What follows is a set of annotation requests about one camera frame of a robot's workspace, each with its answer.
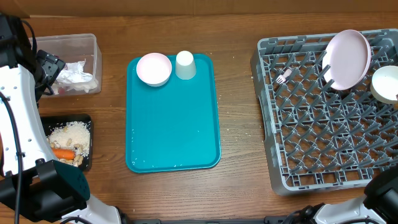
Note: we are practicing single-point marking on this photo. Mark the white plastic fork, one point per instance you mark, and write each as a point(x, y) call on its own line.
point(283, 77)

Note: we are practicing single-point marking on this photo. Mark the white round plate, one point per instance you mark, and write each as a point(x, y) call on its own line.
point(347, 59)

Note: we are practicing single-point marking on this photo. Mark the small white tissue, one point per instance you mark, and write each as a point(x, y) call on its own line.
point(86, 84)

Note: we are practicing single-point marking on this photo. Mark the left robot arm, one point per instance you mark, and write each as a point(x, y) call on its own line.
point(35, 184)

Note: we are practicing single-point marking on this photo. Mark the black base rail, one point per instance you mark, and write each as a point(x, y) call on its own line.
point(266, 220)

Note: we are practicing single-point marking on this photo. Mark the large white tissue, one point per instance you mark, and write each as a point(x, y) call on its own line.
point(74, 73)

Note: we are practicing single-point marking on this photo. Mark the white paper cup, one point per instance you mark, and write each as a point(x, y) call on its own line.
point(185, 67)

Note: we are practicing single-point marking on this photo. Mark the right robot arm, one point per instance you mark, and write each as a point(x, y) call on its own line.
point(377, 205)

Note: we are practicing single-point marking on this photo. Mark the grey dishwasher rack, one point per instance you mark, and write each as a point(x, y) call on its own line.
point(318, 138)

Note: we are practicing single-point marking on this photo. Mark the teal serving tray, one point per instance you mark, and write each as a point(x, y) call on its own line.
point(174, 126)

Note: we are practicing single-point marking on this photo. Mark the rice and peanut pile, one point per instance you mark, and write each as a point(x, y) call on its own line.
point(74, 136)

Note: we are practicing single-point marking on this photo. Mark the clear plastic bin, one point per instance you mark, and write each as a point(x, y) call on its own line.
point(73, 48)

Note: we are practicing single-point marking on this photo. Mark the pink bowl with peanuts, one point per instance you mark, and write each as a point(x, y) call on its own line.
point(154, 69)

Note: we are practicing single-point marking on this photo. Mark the white bowl with rice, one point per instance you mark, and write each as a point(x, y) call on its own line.
point(384, 84)

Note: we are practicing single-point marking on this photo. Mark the black plastic tray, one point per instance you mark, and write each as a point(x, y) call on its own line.
point(56, 121)

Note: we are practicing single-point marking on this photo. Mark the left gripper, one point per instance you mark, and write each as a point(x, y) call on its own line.
point(53, 65)

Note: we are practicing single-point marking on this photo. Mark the orange carrot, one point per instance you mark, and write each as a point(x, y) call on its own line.
point(64, 153)

